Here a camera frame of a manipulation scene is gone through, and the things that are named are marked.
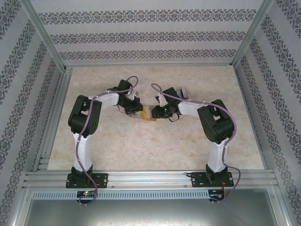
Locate right aluminium side rail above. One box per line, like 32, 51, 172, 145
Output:
231, 65, 283, 182

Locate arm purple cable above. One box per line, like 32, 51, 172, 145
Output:
77, 75, 139, 207
150, 82, 243, 205

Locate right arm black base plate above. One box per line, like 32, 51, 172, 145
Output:
187, 171, 235, 188

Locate grey slotted cable duct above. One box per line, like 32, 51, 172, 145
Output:
32, 190, 210, 199

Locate grey metal sheet panel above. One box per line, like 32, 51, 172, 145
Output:
14, 187, 292, 226

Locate left aluminium frame post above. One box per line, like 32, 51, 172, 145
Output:
20, 0, 73, 73

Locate left arm thin black wire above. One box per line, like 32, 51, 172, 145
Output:
116, 105, 129, 116

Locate aluminium mounting rail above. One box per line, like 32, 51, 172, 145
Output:
22, 170, 280, 189

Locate orange card holder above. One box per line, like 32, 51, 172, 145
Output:
129, 105, 158, 122

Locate aluminium side rail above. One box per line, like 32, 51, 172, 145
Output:
32, 67, 73, 171
231, 65, 283, 182

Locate right aluminium frame post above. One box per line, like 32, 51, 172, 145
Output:
231, 0, 284, 69

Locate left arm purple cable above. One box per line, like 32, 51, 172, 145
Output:
77, 75, 139, 207

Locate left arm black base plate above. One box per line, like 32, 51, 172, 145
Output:
65, 173, 109, 189

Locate left aluminium side rail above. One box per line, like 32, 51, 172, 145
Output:
32, 67, 73, 171

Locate stack of credit cards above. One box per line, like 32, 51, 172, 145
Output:
176, 87, 189, 100

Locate aluminium frame post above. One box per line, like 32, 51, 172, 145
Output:
20, 0, 73, 73
231, 0, 284, 69

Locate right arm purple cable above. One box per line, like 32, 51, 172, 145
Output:
150, 82, 243, 205

